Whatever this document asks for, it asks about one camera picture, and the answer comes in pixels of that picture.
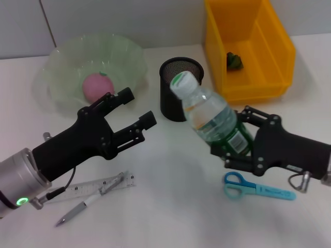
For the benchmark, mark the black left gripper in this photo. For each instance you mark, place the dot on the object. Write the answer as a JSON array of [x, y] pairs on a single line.
[[77, 144]]

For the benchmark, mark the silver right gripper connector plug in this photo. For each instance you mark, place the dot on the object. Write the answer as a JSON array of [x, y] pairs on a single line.
[[305, 182]]

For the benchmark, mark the clear water bottle green label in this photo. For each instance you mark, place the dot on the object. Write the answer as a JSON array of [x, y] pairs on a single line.
[[207, 116]]

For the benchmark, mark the yellow plastic bin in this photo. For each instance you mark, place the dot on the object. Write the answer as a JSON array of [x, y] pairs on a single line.
[[248, 82]]

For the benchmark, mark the clear plastic ruler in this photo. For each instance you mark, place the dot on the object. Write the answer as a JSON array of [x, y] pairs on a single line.
[[85, 187]]

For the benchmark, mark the pink peach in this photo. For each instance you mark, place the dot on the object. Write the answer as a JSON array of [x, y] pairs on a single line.
[[95, 86]]

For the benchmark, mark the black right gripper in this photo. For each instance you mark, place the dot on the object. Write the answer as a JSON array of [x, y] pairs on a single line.
[[284, 149]]

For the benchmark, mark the translucent green fruit bowl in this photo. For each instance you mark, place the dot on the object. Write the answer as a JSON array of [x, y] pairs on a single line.
[[77, 56]]

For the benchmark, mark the grey white pen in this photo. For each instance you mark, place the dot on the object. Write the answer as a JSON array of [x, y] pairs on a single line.
[[75, 210]]

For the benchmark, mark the black mesh pen cup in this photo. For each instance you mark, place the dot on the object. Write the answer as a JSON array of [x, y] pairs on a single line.
[[168, 103]]

